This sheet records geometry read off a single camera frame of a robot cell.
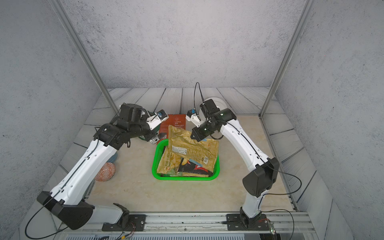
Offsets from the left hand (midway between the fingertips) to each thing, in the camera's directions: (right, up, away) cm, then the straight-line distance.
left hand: (161, 123), depth 71 cm
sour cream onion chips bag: (+1, -23, +15) cm, 27 cm away
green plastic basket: (-6, -14, +20) cm, 25 cm away
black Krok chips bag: (+15, -24, +12) cm, 31 cm away
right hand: (+15, -6, +4) cm, 16 cm away
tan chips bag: (+21, -15, +8) cm, 27 cm away
